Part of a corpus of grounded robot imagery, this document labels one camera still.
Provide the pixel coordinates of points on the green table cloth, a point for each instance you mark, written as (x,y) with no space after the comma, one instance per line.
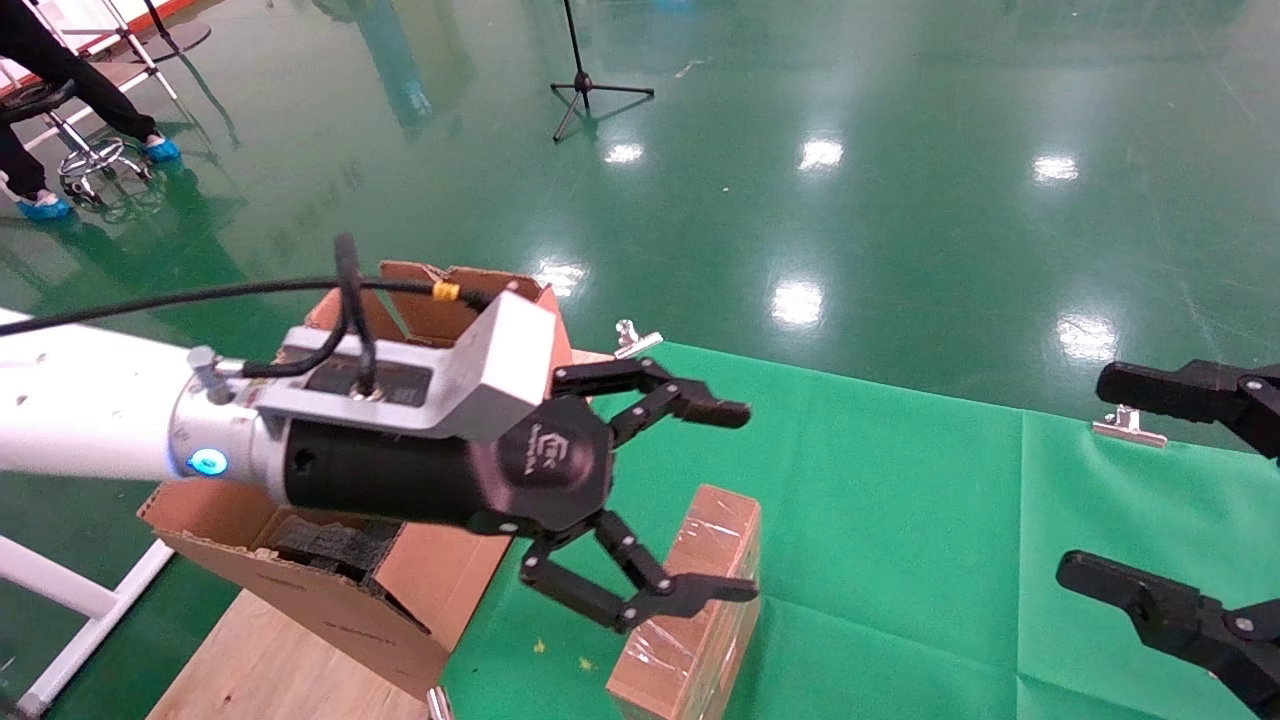
(900,560)

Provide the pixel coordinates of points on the large open cardboard carton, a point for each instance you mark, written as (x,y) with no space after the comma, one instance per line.
(340,620)

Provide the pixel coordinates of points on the person in black clothes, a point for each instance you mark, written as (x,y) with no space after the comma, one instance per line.
(60,70)

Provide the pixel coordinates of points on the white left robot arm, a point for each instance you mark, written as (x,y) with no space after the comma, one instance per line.
(80,400)

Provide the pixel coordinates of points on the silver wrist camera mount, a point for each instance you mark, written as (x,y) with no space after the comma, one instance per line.
(500,370)

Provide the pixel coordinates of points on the black pole stand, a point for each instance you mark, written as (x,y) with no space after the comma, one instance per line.
(180,38)

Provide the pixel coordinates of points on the white pipe floor frame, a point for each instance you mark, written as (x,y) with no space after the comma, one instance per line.
(70,590)

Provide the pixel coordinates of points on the small taped cardboard box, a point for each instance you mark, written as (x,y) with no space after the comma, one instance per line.
(700,640)

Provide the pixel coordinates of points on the black round stool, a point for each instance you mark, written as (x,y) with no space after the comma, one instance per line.
(95,160)

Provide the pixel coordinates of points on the black tripod stand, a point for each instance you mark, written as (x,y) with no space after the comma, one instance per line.
(585,80)

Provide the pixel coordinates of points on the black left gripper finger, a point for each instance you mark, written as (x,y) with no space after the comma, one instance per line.
(690,400)

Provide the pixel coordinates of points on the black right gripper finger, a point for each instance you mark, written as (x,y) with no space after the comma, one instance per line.
(1180,615)
(1190,390)

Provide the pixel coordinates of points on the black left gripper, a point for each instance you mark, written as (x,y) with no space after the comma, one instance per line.
(400,475)

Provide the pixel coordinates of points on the white pipe frame table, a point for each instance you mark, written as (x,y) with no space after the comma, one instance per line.
(130,40)

